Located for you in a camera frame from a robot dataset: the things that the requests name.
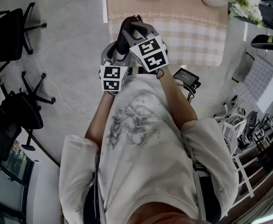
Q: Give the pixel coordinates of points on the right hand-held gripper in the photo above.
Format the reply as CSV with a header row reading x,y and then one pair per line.
x,y
150,52

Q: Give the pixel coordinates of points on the black wrist band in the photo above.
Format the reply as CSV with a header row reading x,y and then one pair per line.
x,y
159,73

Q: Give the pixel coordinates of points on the black glasses case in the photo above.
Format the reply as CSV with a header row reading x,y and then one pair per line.
x,y
121,41

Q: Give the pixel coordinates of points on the black screen device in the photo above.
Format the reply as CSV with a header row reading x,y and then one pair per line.
x,y
186,76

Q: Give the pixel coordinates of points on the black side chair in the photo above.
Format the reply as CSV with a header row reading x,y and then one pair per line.
x,y
264,42

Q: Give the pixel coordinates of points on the white rack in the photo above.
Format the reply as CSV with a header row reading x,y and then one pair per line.
x,y
250,176

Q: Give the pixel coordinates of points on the white box with grid cloth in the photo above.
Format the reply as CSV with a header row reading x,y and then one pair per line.
x,y
262,78

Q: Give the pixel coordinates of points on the white flower bouquet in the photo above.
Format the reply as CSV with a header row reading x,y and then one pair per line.
x,y
247,3

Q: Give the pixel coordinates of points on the beige checked tablecloth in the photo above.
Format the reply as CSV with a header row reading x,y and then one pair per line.
x,y
192,36

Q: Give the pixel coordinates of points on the white office chair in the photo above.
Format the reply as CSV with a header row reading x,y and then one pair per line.
x,y
232,129

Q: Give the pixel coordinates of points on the person's neck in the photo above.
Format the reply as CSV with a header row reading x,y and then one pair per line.
x,y
166,214

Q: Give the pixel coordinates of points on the person's white printed t-shirt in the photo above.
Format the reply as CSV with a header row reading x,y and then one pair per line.
x,y
145,167

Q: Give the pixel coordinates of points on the person's right forearm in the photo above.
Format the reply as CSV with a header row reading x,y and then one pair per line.
x,y
180,104

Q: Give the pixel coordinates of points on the person's left forearm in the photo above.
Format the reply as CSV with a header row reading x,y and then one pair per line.
x,y
98,120

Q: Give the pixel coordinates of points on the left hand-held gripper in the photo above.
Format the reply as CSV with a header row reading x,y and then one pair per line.
x,y
113,78

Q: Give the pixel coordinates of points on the black office chair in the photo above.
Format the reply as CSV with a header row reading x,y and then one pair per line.
x,y
22,115
8,36

